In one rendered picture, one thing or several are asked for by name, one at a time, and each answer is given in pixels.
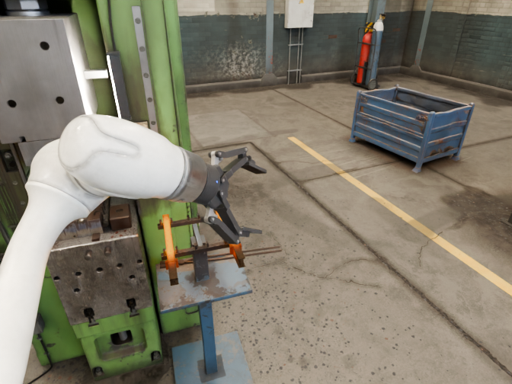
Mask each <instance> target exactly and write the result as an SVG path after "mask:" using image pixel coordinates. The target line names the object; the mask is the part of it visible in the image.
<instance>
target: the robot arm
mask: <svg viewBox="0 0 512 384"><path fill-rule="evenodd" d="M247 151H248V148H247V147H241V148H235V149H230V150H227V151H224V152H222V151H214V152H209V153H208V156H209V158H211V164H209V163H206V162H205V161H204V160H203V159H202V158H201V157H200V156H199V155H197V154H194V153H192V152H189V151H187V150H185V149H183V148H181V147H180V146H175V145H173V144H172V143H171V142H169V141H168V140H167V139H166V138H165V137H164V136H162V135H160V134H158V133H156V132H154V131H152V130H150V129H148V128H146V127H144V126H140V125H139V124H136V123H133V122H130V121H128V120H124V119H121V118H118V117H110V116H105V115H97V114H85V115H81V116H79V117H76V118H75V119H74V120H72V121H71V122H70V123H69V124H68V125H67V126H66V128H65V129H64V130H63V132H62V135H61V137H60V139H57V140H55V141H52V142H50V143H48V144H47V145H45V146H44V147H43V148H42V149H41V150H40V151H39V152H38V153H37V154H36V155H35V157H34V159H33V161H32V163H31V167H30V176H29V178H28V180H27V183H26V184H25V188H26V190H27V194H28V197H29V201H28V205H27V209H26V210H25V212H24V215H23V216H22V218H21V221H20V222H19V224H18V227H17V228H16V229H15V231H14V234H13V236H12V238H11V241H10V242H9V245H8V247H7V250H6V252H5V255H4V257H3V259H2V263H1V265H0V384H23V381H24V375H25V373H26V369H27V362H28V358H29V354H30V347H31V343H32V338H33V334H34V326H35V322H36V318H37V310H38V306H39V301H40V294H41V290H42V285H43V278H44V274H45V270H46V263H47V261H48V257H49V255H50V252H51V249H52V247H53V245H54V243H55V241H56V240H57V238H58V237H59V235H60V233H61V232H62V231H63V229H64V228H65V227H66V226H67V225H68V224H69V223H71V222H72V221H74V220H76V219H81V218H86V217H88V215H89V214H90V213H91V212H92V211H93V210H94V209H95V208H96V207H97V206H99V205H100V204H101V203H102V202H103V201H104V200H106V199H107V198H108V197H122V198H128V199H140V198H143V199H148V198H159V199H160V200H169V201H172V202H178V203H190V202H193V203H198V204H202V205H204V206H205V207H206V215H205V216H202V217H201V222H204V223H206V224H208V225H209V226H210V227H211V228H212V229H213V230H214V231H215V232H216V233H217V234H218V235H219V236H220V237H221V238H222V239H223V240H224V241H225V242H226V243H227V244H232V245H238V244H239V237H249V235H250V233H251V234H262V230H259V229H252V228H248V227H244V226H239V225H238V223H237V221H236V219H235V217H234V216H233V214H232V211H231V210H230V209H229V207H230V205H229V202H228V200H227V199H226V198H228V189H229V182H228V179H229V178H230V177H231V176H233V173H235V172H236V171H237V170H238V169H240V168H244V169H245V170H247V171H250V172H252V173H255V174H266V173H267V170H266V169H264V168H262V167H259V166H257V165H256V164H255V161H254V160H252V159H251V156H250V155H246V152H247ZM235 155H237V156H238V157H237V158H236V159H234V160H233V161H232V162H230V163H229V164H228V165H227V166H225V167H224V168H223V169H221V167H220V166H219V165H218V164H219V162H221V161H222V160H224V158H230V157H232V156H235ZM213 210H215V211H216V212H217V213H218V214H219V217H220V218H221V219H219V218H218V215H216V214H215V213H214V212H213Z"/></svg>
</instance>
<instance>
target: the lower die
mask: <svg viewBox="0 0 512 384"><path fill-rule="evenodd" d="M97 210H100V211H102V212H103V210H102V208H101V207H100V206H98V207H97V208H96V210H93V211H92V212H91V213H90V214H89V215H88V217H86V218H85V222H83V223H78V224H77V223H76V221H75V220H74V221H72V222H71V223H69V224H68V225H67V226H66V227H65V228H64V229H63V231H62V232H61V233H60V235H59V237H58V238H57V240H56V242H57V241H62V240H67V239H71V238H79V237H84V236H89V235H93V234H95V233H104V227H103V225H102V219H103V217H102V214H101V213H100V212H96V213H95V216H94V212H95V211H97ZM74 235H75V237H73V236H74Z"/></svg>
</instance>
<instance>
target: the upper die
mask: <svg viewBox="0 0 512 384"><path fill-rule="evenodd" d="M55 140H57V139H45V140H37V141H30V142H26V139H25V137H24V139H23V140H22V142H18V146H19V148H20V150H21V154H22V156H23V159H24V163H25V165H26V166H31V163H32V161H33V159H34V157H35V155H36V154H37V153H38V152H39V151H40V150H41V149H42V148H43V147H44V146H45V145H47V144H48V143H50V142H52V141H55Z"/></svg>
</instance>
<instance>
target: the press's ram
mask: <svg viewBox="0 0 512 384"><path fill-rule="evenodd" d="M93 78H108V74H107V69H90V68H89V64H88V58H87V54H86V51H85V45H84V41H83V37H82V32H81V28H80V24H79V20H78V15H77V13H50V15H41V16H6V14H0V140H1V143H2V144H8V143H16V142H22V140H23V139H24V137H25V139H26V142H30V141H37V140H45V139H59V138H60V137H61V135H62V132H63V130H64V129H65V128H66V126H67V125H68V124H69V123H70V122H71V121H72V120H74V119H75V118H76V117H79V116H81V115H85V114H96V113H97V109H98V102H97V98H96V94H95V91H94V85H93V81H92V79H93Z"/></svg>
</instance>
